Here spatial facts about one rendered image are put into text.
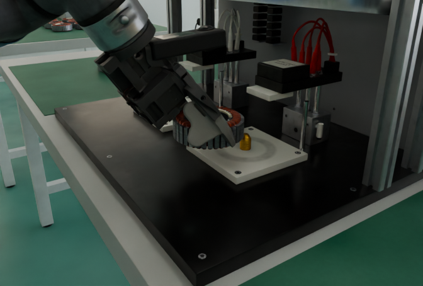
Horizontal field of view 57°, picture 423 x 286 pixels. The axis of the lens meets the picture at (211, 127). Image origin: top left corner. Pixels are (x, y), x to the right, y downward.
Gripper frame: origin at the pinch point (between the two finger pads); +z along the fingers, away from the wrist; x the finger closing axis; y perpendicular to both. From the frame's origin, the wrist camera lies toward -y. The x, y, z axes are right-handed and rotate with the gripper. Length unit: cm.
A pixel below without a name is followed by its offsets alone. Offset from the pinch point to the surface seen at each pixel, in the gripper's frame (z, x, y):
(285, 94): 3.5, 3.1, -12.7
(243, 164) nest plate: 6.0, 4.9, 0.7
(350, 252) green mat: 8.9, 25.3, 1.9
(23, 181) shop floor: 61, -163, 60
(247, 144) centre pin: 7.2, 1.1, -3.0
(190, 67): 1.6, -21.9, -9.9
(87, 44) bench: 25, -157, -15
